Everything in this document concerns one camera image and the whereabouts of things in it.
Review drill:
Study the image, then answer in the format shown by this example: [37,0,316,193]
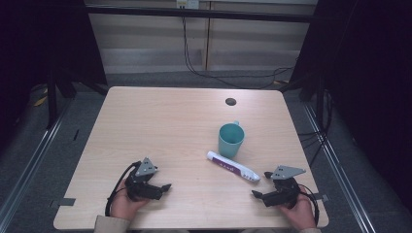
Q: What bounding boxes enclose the metal floor rail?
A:
[0,96,73,225]
[303,102,377,233]

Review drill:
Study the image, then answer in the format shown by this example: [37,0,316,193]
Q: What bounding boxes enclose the black floor cables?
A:
[296,89,335,168]

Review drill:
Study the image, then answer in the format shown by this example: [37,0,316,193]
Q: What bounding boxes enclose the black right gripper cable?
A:
[298,184,321,226]

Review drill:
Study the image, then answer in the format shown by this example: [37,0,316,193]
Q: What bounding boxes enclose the teal cup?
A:
[217,120,247,160]

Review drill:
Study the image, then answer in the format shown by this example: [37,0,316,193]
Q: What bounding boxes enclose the grey tape strip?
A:
[311,192,330,203]
[49,197,77,209]

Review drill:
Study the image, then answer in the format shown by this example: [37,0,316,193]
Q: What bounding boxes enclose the white wall socket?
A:
[175,0,200,10]

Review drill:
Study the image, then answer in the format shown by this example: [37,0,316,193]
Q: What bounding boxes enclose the white and purple toothpaste tube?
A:
[206,150,261,183]

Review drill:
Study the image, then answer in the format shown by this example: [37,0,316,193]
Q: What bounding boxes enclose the person's left hand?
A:
[110,179,151,222]

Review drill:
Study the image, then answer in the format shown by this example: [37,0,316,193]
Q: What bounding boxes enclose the yellow floor tape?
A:
[33,87,49,108]

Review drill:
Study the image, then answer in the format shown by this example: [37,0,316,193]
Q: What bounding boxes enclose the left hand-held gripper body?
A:
[124,157,163,202]

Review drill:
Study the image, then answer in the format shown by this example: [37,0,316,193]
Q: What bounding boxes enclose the person's right hand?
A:
[278,184,318,232]

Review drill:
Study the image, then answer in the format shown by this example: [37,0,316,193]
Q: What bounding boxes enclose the black hanging wall cable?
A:
[181,16,295,90]

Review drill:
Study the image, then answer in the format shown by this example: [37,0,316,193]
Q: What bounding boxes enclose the black metal stand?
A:
[46,62,110,130]
[279,72,328,131]

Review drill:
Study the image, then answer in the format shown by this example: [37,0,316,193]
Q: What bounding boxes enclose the dark curtain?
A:
[0,0,109,153]
[290,0,412,212]

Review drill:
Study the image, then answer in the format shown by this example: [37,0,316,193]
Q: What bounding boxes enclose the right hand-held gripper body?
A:
[261,165,307,209]

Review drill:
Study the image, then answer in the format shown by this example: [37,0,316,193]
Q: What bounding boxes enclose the black horizontal bar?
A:
[85,5,326,24]

